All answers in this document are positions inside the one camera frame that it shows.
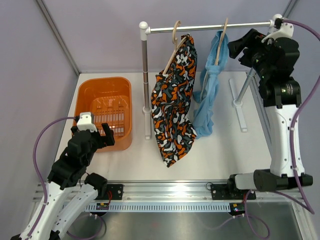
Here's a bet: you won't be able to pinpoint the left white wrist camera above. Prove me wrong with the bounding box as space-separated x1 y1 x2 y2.
76 112 98 133

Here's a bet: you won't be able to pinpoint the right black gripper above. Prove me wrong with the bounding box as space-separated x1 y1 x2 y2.
227 29 275 81

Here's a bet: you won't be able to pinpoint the beige hanger of camouflage shorts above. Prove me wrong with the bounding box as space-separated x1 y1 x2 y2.
159 20 190 75

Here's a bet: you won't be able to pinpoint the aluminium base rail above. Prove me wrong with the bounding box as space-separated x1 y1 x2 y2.
32 180 302 203

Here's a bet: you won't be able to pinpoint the beige hanger of blue shorts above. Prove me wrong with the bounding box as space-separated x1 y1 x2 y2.
200 17 229 98

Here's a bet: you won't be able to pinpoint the white slotted cable duct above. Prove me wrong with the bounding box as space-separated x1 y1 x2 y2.
84 202 231 213

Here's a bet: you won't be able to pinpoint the camouflage orange black shorts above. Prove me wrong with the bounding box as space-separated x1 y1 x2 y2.
150 34 198 168

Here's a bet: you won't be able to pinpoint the white metal clothes rack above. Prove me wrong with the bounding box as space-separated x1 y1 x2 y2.
138 14 284 140

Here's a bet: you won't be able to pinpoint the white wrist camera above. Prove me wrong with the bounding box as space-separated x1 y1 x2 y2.
261 18 294 43
76 112 98 133

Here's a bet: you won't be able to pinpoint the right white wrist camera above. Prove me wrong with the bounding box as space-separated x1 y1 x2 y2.
261 18 294 43

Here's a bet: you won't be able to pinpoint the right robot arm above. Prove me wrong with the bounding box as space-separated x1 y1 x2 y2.
226 29 313 199

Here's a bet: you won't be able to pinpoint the orange plastic basket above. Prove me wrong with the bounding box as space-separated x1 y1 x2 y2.
74 76 133 153

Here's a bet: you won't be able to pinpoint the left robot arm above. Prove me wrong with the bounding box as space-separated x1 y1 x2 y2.
12 122 115 240

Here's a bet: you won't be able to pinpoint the light blue shorts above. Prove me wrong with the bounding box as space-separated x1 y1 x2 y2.
192 30 229 139

